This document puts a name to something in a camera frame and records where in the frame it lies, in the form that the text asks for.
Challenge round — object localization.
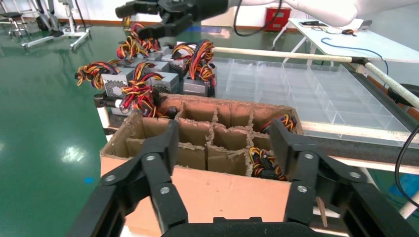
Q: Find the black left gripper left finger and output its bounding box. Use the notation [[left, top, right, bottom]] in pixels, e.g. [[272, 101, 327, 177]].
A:
[[67, 120, 189, 237]]

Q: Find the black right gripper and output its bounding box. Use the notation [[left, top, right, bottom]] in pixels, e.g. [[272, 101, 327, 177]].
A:
[[115, 0, 230, 38]]

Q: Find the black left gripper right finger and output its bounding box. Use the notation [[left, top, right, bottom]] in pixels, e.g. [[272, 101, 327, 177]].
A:
[[268, 118, 419, 237]]

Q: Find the multicoloured power supply wire harness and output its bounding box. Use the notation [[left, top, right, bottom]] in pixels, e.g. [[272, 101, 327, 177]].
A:
[[123, 22, 162, 54], [118, 72, 179, 120], [74, 61, 120, 90], [170, 41, 197, 63], [248, 147, 289, 181], [130, 61, 158, 89], [106, 58, 133, 66], [116, 34, 148, 60], [188, 39, 217, 88], [261, 114, 297, 133]]

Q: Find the thin wooden stick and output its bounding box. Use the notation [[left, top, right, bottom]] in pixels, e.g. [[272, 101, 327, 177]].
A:
[[316, 196, 328, 228]]

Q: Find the grey computer power supply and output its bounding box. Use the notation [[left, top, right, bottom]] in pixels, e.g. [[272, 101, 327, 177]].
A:
[[137, 49, 165, 63], [132, 60, 170, 75], [182, 77, 217, 98], [116, 59, 140, 70], [100, 67, 135, 99], [162, 54, 189, 79], [144, 72, 180, 95]]

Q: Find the white padded rack pipe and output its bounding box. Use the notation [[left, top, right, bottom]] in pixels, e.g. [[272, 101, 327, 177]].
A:
[[212, 46, 354, 63], [364, 61, 419, 110], [97, 106, 112, 131]]

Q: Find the grey metal floor stand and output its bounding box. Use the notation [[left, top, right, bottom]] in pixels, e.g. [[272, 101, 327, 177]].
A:
[[21, 0, 92, 51]]

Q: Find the blue plastic item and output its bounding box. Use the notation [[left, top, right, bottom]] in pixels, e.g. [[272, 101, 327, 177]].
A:
[[397, 173, 419, 198]]

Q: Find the clear plastic compartment tray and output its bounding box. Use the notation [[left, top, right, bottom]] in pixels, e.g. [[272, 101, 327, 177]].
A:
[[212, 57, 410, 140]]

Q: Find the brown divided cardboard box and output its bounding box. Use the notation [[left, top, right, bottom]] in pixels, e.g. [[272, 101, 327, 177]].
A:
[[99, 93, 305, 237]]

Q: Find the black pipe corner clamp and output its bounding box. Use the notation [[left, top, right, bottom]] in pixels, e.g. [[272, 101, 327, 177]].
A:
[[93, 93, 124, 109]]

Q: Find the black wheeled equipment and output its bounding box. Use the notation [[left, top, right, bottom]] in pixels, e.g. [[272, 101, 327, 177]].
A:
[[31, 0, 64, 37]]

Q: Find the black round seat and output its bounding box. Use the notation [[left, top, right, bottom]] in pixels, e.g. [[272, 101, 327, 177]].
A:
[[387, 83, 419, 109]]

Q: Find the red cabinet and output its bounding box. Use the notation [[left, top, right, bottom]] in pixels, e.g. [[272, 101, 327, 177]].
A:
[[265, 7, 292, 32]]

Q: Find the black seat metal chair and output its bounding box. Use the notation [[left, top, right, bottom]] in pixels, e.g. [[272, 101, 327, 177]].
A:
[[0, 0, 30, 38]]

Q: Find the white office table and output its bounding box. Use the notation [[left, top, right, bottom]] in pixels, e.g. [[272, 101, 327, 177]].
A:
[[271, 18, 419, 64]]

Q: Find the black phone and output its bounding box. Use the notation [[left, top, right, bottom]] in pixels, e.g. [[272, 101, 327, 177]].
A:
[[299, 20, 328, 28]]

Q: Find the black hanging cable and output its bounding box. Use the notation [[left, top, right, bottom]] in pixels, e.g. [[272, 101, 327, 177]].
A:
[[394, 124, 419, 210]]

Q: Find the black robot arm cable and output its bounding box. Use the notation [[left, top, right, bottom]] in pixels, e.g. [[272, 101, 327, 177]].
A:
[[233, 0, 284, 37]]

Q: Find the thin blue cable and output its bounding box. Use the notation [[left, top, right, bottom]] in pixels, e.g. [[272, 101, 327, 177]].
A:
[[321, 38, 389, 77]]

